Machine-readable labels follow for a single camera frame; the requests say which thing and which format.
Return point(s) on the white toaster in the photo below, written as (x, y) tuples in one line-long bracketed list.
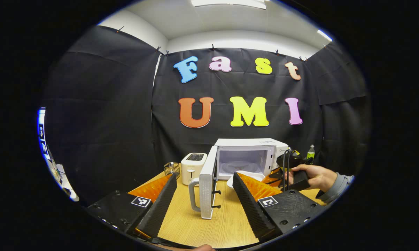
[(192, 170)]

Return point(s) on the white microwave oven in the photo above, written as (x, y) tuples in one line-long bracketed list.
[(244, 142)]

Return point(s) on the green drink bottle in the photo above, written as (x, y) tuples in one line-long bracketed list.
[(310, 154)]

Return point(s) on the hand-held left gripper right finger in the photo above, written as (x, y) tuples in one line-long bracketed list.
[(251, 209)]

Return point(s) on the ceiling light panel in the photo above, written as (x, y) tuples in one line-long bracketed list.
[(228, 3), (325, 35)]

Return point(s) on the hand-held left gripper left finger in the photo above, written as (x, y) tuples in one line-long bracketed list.
[(158, 209)]

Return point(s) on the white printed board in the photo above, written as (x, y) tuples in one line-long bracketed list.
[(52, 164)]

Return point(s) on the white plate of food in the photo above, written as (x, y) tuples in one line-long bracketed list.
[(230, 183)]

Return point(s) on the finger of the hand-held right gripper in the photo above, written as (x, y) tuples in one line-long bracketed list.
[(272, 178)]

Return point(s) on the black backdrop cloth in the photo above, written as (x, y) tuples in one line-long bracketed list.
[(101, 122)]

